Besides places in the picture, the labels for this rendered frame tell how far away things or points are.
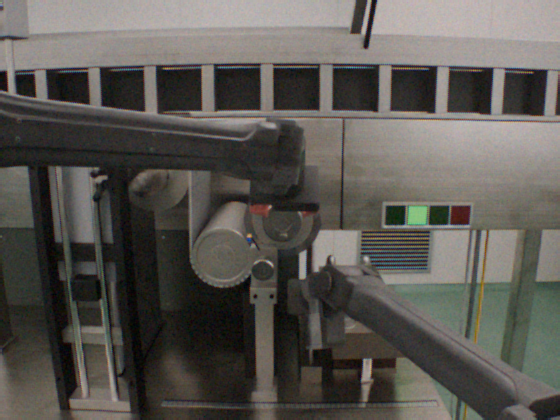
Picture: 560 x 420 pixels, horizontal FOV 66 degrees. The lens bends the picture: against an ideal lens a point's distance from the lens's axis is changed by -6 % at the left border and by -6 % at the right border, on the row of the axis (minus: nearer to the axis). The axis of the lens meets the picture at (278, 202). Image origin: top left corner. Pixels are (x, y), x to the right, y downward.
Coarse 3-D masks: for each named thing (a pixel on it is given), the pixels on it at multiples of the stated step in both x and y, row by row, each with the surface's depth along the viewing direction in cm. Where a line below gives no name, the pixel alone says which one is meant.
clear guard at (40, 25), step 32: (32, 0) 104; (64, 0) 104; (96, 0) 104; (128, 0) 105; (160, 0) 105; (192, 0) 105; (224, 0) 105; (256, 0) 105; (288, 0) 105; (320, 0) 105; (352, 0) 105; (32, 32) 114; (64, 32) 114; (96, 32) 115; (128, 32) 115
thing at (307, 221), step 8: (256, 216) 87; (256, 224) 87; (304, 224) 87; (256, 232) 88; (264, 232) 88; (304, 232) 88; (264, 240) 88; (272, 240) 88; (296, 240) 88; (280, 248) 88; (288, 248) 88
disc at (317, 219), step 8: (248, 208) 87; (248, 216) 87; (312, 216) 87; (320, 216) 87; (248, 224) 88; (312, 224) 88; (320, 224) 88; (248, 232) 88; (312, 232) 88; (256, 240) 88; (304, 240) 88; (312, 240) 88; (296, 248) 89; (304, 248) 89; (280, 256) 89; (288, 256) 89
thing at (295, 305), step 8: (288, 280) 86; (296, 280) 86; (288, 288) 85; (296, 288) 85; (288, 296) 85; (296, 296) 85; (288, 304) 84; (296, 304) 84; (304, 304) 81; (288, 312) 84; (296, 312) 84; (304, 312) 84
